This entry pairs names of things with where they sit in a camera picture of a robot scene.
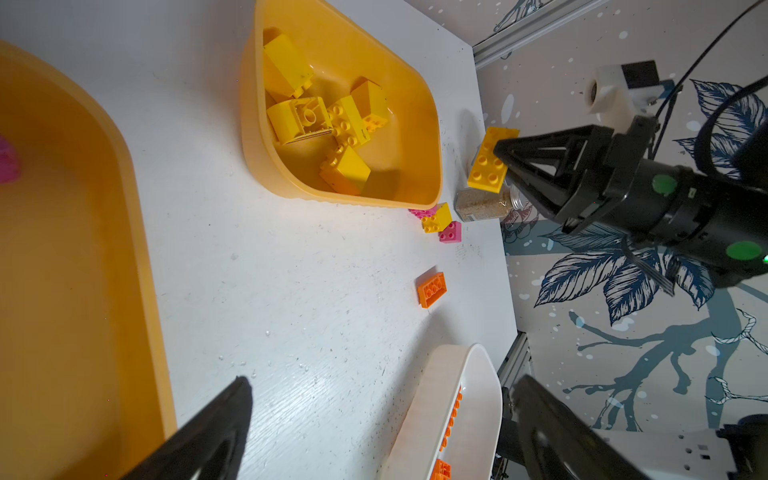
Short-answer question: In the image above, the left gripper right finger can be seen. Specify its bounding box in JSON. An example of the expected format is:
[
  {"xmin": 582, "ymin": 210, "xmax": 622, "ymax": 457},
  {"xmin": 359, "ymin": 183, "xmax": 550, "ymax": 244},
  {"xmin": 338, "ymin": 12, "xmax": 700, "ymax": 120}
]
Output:
[{"xmin": 512, "ymin": 375, "xmax": 647, "ymax": 479}]

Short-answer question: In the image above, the narrow yellow bin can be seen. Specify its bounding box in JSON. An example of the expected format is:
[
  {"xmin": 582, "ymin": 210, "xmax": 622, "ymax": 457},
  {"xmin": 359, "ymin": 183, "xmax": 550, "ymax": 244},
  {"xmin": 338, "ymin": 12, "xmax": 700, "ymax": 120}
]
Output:
[{"xmin": 1, "ymin": 43, "xmax": 177, "ymax": 479}]

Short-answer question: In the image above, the orange lego brick right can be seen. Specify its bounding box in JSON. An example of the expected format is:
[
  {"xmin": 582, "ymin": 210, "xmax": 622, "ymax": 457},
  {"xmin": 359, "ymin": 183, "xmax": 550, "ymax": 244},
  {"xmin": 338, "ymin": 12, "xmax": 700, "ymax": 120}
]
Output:
[{"xmin": 417, "ymin": 272, "xmax": 447, "ymax": 309}]

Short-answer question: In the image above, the white tray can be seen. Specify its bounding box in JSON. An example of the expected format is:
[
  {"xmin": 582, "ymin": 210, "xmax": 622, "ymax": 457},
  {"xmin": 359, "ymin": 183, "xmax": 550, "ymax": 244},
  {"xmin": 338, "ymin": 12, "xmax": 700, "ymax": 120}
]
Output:
[{"xmin": 380, "ymin": 344, "xmax": 503, "ymax": 479}]

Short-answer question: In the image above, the glass spice jar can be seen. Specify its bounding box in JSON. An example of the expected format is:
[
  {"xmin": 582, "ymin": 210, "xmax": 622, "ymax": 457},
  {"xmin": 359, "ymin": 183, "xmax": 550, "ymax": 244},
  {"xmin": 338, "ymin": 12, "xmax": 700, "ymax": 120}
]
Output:
[{"xmin": 454, "ymin": 185, "xmax": 525, "ymax": 222}]

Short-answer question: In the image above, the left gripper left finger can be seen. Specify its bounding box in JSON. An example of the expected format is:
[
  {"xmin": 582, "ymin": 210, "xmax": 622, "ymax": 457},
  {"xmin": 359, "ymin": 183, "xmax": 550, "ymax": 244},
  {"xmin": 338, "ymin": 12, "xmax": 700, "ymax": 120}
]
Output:
[{"xmin": 124, "ymin": 376, "xmax": 253, "ymax": 479}]

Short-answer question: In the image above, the orange long studded lego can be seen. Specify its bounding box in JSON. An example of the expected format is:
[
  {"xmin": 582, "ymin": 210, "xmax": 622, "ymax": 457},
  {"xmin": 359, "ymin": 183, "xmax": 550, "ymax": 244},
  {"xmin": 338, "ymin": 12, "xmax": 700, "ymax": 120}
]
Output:
[{"xmin": 439, "ymin": 386, "xmax": 463, "ymax": 452}]

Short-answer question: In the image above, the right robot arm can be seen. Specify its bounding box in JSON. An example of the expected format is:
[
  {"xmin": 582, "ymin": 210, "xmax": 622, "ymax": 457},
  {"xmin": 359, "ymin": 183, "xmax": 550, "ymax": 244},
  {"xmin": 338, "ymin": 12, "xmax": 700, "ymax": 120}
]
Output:
[{"xmin": 492, "ymin": 78, "xmax": 767, "ymax": 288}]

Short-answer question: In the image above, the pink lego brick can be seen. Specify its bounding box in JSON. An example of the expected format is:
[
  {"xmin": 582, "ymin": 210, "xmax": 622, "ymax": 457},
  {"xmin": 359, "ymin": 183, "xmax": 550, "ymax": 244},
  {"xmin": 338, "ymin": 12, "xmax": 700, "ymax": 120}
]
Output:
[
  {"xmin": 409, "ymin": 205, "xmax": 439, "ymax": 219},
  {"xmin": 0, "ymin": 136, "xmax": 21, "ymax": 184}
]

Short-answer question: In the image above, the small yellow lego brick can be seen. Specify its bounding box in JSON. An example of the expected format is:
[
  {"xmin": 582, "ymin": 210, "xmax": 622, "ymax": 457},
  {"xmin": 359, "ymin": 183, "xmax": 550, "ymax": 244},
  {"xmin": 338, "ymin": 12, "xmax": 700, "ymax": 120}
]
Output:
[{"xmin": 263, "ymin": 33, "xmax": 314, "ymax": 102}]

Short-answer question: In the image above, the yellow lego arch brick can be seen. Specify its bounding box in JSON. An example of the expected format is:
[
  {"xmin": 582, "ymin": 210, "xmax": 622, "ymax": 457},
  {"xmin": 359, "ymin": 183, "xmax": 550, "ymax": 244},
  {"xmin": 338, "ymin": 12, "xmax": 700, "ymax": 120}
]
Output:
[{"xmin": 267, "ymin": 97, "xmax": 333, "ymax": 145}]

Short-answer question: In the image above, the yellow long lego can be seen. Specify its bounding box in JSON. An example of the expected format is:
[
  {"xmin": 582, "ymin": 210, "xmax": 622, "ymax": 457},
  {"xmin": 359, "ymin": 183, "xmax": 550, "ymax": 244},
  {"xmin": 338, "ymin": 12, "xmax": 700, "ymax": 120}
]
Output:
[{"xmin": 468, "ymin": 127, "xmax": 520, "ymax": 193}]

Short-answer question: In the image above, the yellow lego slope brick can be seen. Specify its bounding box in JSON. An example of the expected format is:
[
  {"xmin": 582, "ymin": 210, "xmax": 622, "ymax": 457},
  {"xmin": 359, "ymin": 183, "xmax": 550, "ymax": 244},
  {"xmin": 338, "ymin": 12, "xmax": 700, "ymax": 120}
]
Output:
[{"xmin": 319, "ymin": 146, "xmax": 371, "ymax": 196}]

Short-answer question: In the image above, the wide yellow bin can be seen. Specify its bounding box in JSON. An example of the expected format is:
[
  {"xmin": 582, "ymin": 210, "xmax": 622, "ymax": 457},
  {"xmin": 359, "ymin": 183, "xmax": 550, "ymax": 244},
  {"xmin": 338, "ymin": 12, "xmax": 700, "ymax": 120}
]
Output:
[{"xmin": 240, "ymin": 1, "xmax": 442, "ymax": 209}]

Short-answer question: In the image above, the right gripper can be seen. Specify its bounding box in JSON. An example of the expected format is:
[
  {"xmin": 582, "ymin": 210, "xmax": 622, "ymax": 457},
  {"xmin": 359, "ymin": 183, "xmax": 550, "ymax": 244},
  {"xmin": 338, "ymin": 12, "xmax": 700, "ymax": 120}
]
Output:
[{"xmin": 493, "ymin": 116, "xmax": 658, "ymax": 234}]

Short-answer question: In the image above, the yellow lego hollow brick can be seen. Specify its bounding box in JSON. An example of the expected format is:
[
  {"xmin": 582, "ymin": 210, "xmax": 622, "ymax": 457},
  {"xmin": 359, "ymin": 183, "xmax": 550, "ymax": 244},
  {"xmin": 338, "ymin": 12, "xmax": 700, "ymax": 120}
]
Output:
[{"xmin": 327, "ymin": 95, "xmax": 371, "ymax": 148}]

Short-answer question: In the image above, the orange curved lego piece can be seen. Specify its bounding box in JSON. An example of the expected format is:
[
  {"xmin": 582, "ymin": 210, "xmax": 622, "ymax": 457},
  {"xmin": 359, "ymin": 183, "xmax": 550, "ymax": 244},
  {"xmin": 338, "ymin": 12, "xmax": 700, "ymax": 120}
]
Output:
[{"xmin": 430, "ymin": 459, "xmax": 452, "ymax": 480}]

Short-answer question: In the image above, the yellow lego large slope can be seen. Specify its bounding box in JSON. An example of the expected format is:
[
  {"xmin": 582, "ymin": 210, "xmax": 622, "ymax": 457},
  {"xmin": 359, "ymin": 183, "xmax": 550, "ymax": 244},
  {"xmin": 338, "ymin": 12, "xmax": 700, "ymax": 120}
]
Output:
[{"xmin": 421, "ymin": 203, "xmax": 453, "ymax": 234}]

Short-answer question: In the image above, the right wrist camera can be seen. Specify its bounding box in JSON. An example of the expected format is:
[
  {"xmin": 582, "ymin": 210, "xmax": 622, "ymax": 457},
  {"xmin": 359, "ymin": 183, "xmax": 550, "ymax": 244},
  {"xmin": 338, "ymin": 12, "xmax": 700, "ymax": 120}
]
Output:
[{"xmin": 585, "ymin": 60, "xmax": 675, "ymax": 134}]

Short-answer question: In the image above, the pink lego far right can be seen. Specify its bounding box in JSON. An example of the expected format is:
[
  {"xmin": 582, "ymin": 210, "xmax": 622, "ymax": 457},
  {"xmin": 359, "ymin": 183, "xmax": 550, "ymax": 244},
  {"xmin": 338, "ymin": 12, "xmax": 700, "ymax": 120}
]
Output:
[{"xmin": 438, "ymin": 221, "xmax": 462, "ymax": 244}]

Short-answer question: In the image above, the yellow lego cube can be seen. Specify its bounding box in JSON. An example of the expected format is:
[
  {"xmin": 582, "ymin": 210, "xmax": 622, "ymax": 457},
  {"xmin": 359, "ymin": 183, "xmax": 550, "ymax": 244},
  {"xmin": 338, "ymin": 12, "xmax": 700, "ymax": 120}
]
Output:
[{"xmin": 351, "ymin": 80, "xmax": 390, "ymax": 133}]

